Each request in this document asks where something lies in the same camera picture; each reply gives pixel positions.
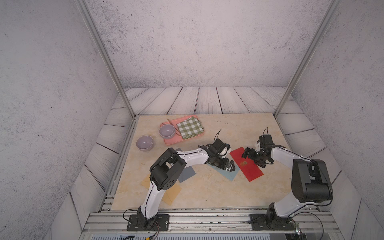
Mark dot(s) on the yellow envelope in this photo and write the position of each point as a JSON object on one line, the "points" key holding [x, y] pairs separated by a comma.
{"points": [[170, 194]]}

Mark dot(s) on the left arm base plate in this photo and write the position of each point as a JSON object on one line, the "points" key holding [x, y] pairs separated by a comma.
{"points": [[138, 223]]}

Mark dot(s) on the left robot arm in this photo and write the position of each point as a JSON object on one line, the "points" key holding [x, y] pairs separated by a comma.
{"points": [[168, 167]]}

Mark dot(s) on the pink tray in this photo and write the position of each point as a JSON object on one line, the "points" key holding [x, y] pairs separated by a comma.
{"points": [[176, 138]]}

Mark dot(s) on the aluminium frame post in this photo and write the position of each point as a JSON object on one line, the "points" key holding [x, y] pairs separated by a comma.
{"points": [[87, 17], [319, 33]]}

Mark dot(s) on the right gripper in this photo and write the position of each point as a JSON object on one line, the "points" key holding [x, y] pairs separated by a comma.
{"points": [[246, 152]]}

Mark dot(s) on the light blue envelope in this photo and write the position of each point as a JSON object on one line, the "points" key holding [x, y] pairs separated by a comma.
{"points": [[228, 175]]}

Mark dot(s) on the lilac bowl on tray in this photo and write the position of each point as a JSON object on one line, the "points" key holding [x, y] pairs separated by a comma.
{"points": [[167, 132]]}

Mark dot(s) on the green checkered cloth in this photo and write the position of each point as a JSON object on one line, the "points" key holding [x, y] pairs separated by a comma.
{"points": [[190, 128]]}

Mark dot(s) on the aluminium front rail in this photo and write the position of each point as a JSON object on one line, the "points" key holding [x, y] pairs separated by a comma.
{"points": [[213, 224]]}

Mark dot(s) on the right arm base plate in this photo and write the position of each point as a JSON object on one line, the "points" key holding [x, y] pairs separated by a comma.
{"points": [[264, 222]]}

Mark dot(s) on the lilac bowl on table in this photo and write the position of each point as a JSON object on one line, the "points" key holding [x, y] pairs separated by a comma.
{"points": [[145, 143]]}

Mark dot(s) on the red envelope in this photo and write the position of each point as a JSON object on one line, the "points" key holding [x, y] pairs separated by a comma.
{"points": [[250, 170]]}

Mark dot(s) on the left aluminium frame post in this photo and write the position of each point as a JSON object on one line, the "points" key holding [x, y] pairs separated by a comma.
{"points": [[87, 17]]}

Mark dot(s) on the grey envelope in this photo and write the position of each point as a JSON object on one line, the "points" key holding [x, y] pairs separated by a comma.
{"points": [[187, 173]]}

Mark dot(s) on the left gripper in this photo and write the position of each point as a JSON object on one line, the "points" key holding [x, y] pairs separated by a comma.
{"points": [[229, 168]]}

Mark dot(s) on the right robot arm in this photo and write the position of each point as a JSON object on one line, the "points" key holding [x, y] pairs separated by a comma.
{"points": [[310, 185]]}

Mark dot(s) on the right aluminium frame post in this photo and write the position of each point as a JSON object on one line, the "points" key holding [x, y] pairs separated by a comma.
{"points": [[319, 33]]}

